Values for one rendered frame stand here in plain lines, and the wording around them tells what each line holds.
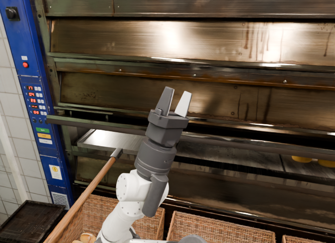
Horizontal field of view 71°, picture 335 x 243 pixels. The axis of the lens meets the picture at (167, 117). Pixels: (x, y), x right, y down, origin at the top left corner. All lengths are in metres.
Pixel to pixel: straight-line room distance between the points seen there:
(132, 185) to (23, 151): 1.32
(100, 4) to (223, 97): 0.68
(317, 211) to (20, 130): 1.73
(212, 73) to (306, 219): 0.88
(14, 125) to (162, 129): 1.33
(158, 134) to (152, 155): 0.05
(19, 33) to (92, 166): 0.81
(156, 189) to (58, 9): 1.00
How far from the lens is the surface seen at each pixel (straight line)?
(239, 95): 1.09
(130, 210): 0.67
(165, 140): 0.53
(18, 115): 1.68
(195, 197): 1.38
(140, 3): 1.10
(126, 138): 1.50
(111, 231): 0.73
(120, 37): 1.14
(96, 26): 1.20
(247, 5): 1.03
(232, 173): 1.27
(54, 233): 1.00
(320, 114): 1.15
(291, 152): 1.04
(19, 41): 1.42
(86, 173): 1.58
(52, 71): 1.38
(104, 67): 1.20
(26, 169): 1.90
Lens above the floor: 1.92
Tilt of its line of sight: 25 degrees down
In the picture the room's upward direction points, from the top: straight up
